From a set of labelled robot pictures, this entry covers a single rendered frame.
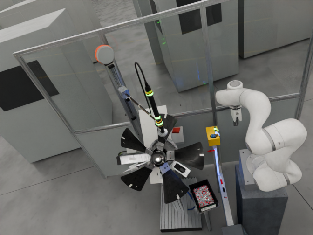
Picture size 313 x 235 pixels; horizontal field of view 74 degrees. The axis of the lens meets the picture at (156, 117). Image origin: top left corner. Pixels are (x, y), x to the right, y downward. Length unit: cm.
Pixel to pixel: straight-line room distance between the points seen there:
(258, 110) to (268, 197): 95
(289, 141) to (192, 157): 86
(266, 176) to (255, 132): 40
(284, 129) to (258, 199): 91
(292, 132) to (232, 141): 178
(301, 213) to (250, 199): 112
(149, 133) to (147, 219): 126
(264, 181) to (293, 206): 159
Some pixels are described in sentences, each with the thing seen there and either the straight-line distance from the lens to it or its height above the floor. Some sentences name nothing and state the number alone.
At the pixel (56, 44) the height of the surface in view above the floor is 203.
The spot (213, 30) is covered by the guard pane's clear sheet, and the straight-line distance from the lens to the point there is 191.
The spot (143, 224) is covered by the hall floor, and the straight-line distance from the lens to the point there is 282.
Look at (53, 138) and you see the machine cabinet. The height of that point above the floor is 42.
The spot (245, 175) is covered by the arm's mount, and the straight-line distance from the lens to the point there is 168.
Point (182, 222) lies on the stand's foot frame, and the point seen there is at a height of 8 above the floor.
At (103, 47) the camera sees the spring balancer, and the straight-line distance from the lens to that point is 183.
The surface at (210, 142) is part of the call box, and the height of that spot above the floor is 103.
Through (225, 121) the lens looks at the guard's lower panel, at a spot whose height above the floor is 79.
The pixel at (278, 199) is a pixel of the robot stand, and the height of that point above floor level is 90.
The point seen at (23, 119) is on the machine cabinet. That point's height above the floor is 95.
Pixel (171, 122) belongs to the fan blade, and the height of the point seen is 142.
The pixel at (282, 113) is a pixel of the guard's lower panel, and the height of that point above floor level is 79.
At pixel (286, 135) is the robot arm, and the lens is 95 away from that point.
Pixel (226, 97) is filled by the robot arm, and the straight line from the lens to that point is 121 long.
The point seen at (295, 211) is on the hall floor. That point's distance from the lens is 281.
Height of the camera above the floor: 247
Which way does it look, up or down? 38 degrees down
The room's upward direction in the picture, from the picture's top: 19 degrees counter-clockwise
